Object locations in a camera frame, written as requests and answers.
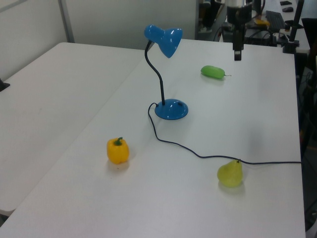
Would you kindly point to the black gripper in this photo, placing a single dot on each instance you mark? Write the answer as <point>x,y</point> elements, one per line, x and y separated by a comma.
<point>239,17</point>

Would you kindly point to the blue desk lamp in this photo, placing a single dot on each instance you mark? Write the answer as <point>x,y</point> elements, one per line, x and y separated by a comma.
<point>172,111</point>

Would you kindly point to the green cucumber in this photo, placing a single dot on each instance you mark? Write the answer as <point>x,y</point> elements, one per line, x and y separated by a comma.
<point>211,72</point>

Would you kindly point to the person legs in dark trousers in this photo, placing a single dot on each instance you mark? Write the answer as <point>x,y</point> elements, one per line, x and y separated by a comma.
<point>208,15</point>

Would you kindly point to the black keyboard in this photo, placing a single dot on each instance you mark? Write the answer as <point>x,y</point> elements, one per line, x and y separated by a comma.
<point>275,19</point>

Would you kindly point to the black computer mouse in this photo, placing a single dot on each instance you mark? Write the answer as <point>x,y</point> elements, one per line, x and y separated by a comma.
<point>288,9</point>

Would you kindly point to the black computer monitor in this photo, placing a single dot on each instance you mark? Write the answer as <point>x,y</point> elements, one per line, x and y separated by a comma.
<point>309,32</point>

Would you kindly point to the yellow-green pear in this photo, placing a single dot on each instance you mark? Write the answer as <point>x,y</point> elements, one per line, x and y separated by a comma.
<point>230,174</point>

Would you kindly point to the yellow bell pepper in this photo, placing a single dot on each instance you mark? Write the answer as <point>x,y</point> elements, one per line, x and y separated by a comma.
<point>118,152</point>

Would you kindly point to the grey partition frame post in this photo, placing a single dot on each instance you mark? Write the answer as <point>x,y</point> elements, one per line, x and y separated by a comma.
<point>66,21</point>

